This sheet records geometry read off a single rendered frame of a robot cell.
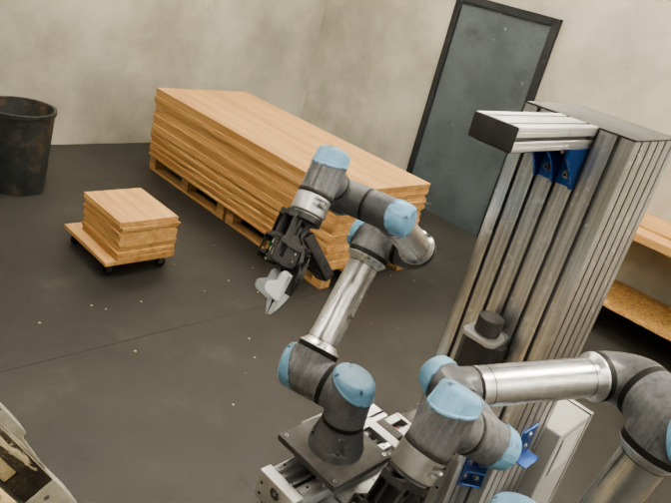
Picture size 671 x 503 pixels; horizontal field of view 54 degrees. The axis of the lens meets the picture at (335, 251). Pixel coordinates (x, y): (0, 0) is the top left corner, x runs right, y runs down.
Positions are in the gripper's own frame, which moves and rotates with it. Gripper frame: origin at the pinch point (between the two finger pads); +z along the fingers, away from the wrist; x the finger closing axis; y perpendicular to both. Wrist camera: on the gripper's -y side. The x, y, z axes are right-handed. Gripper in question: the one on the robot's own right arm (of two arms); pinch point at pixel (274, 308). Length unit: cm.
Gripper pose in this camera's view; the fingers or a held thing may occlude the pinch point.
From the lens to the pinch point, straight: 134.1
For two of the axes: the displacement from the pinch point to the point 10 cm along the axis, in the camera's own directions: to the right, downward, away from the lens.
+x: 5.7, 1.1, -8.1
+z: -4.0, 9.0, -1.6
